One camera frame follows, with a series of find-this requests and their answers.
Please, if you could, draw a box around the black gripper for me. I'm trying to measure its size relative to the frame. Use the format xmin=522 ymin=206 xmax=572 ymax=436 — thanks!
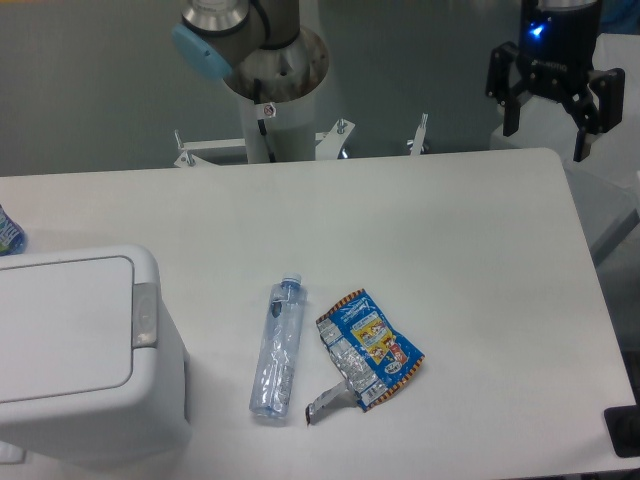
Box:
xmin=485 ymin=1 xmax=625 ymax=162

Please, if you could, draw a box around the white plastic trash can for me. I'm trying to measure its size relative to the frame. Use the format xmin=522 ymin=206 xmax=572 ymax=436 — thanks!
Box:
xmin=1 ymin=245 xmax=191 ymax=464

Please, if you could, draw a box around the white trash can lid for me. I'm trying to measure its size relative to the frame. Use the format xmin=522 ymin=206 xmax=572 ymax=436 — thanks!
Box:
xmin=1 ymin=257 xmax=134 ymax=403

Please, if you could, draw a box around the blue torn snack wrapper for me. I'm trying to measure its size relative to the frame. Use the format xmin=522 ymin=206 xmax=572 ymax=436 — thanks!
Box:
xmin=305 ymin=289 xmax=425 ymax=425

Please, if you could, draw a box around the black clamp at table edge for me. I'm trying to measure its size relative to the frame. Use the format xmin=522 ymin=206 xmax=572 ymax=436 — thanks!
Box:
xmin=604 ymin=405 xmax=639 ymax=458

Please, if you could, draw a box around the empty clear plastic bottle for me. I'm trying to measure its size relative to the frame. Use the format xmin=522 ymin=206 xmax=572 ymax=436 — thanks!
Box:
xmin=249 ymin=273 xmax=307 ymax=419

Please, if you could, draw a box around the grey lid push button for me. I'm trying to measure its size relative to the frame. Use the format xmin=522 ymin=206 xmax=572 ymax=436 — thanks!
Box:
xmin=131 ymin=283 xmax=158 ymax=349

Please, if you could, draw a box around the blue patterned package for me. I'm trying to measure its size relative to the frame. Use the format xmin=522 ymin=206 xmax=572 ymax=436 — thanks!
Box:
xmin=0 ymin=207 xmax=27 ymax=257

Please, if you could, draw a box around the white pedestal base frame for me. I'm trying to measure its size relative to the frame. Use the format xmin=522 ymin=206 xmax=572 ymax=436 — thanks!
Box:
xmin=172 ymin=112 xmax=430 ymax=168

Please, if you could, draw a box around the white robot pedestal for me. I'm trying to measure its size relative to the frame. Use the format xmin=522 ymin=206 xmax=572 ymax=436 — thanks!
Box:
xmin=224 ymin=26 xmax=329 ymax=140

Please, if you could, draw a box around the black cable on pedestal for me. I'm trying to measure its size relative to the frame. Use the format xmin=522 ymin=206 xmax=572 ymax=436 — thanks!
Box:
xmin=251 ymin=77 xmax=277 ymax=164

